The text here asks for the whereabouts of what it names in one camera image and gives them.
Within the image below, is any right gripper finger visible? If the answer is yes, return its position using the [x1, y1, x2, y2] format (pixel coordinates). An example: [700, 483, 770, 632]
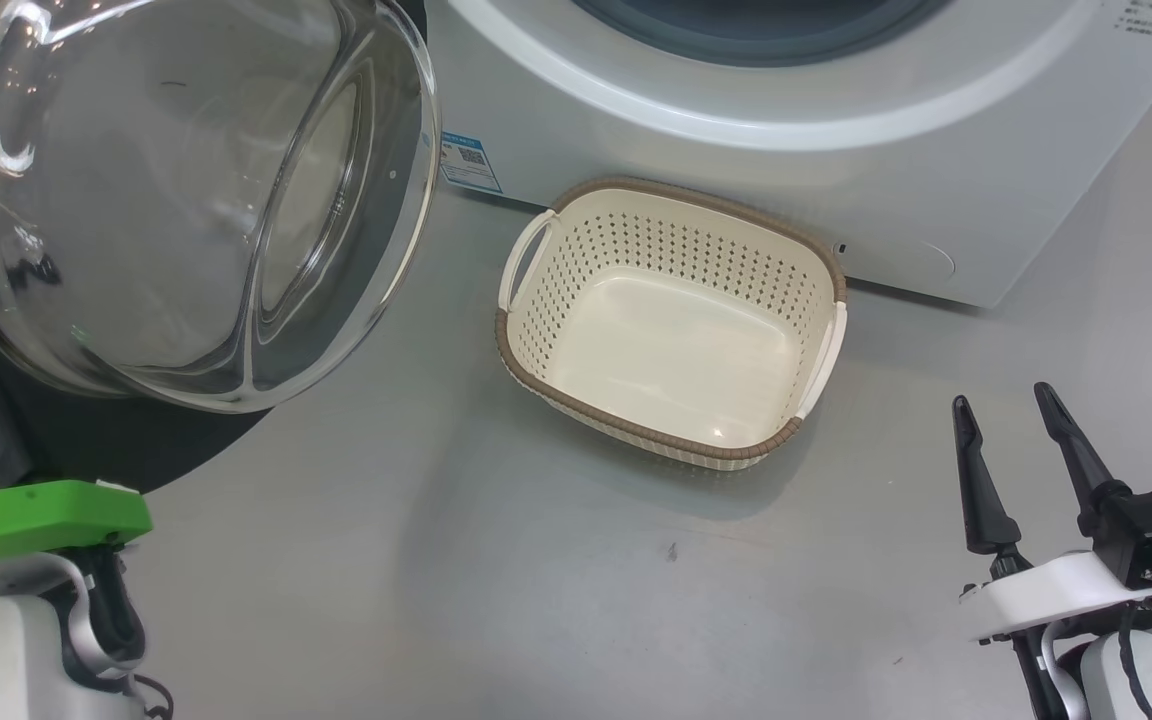
[1034, 382, 1133, 537]
[952, 396, 1032, 576]

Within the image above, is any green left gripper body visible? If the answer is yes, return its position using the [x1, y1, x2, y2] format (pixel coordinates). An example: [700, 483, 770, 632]
[0, 480, 154, 601]

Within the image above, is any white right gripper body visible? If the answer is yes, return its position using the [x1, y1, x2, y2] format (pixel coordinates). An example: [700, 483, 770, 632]
[959, 552, 1152, 642]

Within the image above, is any glass washer door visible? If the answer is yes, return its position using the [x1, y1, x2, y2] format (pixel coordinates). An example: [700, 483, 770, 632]
[0, 0, 442, 496]

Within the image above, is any grey plastic lid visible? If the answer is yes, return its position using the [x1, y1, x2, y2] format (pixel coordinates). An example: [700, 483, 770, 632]
[831, 238, 957, 287]

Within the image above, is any cream perforated laundry basket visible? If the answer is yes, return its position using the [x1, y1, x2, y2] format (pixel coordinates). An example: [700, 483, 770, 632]
[494, 177, 849, 472]

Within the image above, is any white front-load washing machine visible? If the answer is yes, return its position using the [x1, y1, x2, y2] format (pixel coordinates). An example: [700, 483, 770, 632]
[423, 0, 1152, 309]

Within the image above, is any blue white energy label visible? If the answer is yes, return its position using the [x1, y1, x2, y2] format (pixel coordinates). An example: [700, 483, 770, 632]
[439, 132, 503, 195]

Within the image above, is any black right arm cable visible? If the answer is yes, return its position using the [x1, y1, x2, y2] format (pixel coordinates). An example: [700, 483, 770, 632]
[1116, 608, 1152, 720]

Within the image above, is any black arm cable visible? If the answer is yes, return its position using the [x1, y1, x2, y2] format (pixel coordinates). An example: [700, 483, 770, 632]
[1116, 608, 1152, 720]
[86, 546, 175, 720]

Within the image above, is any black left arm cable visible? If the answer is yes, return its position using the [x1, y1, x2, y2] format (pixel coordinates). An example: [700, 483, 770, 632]
[86, 546, 175, 720]

